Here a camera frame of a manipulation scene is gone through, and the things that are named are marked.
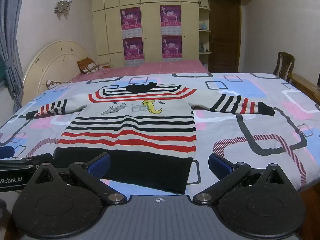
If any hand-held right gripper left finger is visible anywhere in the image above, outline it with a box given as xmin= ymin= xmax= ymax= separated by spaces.
xmin=30 ymin=152 xmax=127 ymax=205

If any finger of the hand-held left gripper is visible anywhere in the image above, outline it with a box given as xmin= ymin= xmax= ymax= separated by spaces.
xmin=0 ymin=154 xmax=55 ymax=172
xmin=0 ymin=146 xmax=16 ymax=160

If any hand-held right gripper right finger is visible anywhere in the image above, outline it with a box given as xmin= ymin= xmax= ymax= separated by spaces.
xmin=192 ymin=152 xmax=290 ymax=205

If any striped knit sweater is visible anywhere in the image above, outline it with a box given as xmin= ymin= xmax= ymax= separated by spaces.
xmin=25 ymin=82 xmax=275 ymax=195

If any printed blanket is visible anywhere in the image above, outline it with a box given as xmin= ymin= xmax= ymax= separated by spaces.
xmin=0 ymin=72 xmax=320 ymax=198

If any brown white patterned pillow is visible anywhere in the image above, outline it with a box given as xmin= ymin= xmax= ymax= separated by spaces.
xmin=45 ymin=80 xmax=73 ymax=89

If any cream round headboard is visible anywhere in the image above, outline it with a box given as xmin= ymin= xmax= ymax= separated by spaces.
xmin=22 ymin=39 xmax=97 ymax=105

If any orange patterned pillow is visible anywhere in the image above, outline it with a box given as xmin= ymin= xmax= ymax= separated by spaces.
xmin=77 ymin=57 xmax=112 ymax=75

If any grey curtain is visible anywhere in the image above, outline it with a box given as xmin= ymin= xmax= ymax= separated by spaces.
xmin=0 ymin=0 xmax=28 ymax=113

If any pink bed sheet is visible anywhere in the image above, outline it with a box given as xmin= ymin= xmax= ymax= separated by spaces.
xmin=69 ymin=60 xmax=213 ymax=83

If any wooden chair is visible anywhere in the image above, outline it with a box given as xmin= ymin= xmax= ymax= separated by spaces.
xmin=273 ymin=52 xmax=295 ymax=82

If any cream corner shelf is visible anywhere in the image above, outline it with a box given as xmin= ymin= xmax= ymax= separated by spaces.
xmin=198 ymin=0 xmax=212 ymax=68

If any brown wooden door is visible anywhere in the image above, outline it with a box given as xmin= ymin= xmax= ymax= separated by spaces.
xmin=208 ymin=0 xmax=242 ymax=73

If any cream wardrobe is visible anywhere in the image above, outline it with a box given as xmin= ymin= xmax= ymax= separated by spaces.
xmin=90 ymin=0 xmax=254 ymax=68

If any wooden bed frame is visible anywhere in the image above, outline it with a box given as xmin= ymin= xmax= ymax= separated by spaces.
xmin=287 ymin=73 xmax=320 ymax=103

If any purple wall poster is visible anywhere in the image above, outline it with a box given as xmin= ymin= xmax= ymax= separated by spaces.
xmin=160 ymin=5 xmax=182 ymax=35
xmin=161 ymin=35 xmax=182 ymax=62
xmin=122 ymin=37 xmax=145 ymax=67
xmin=120 ymin=7 xmax=142 ymax=38

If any wall lamp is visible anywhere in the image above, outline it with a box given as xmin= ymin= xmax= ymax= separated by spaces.
xmin=53 ymin=0 xmax=73 ymax=14

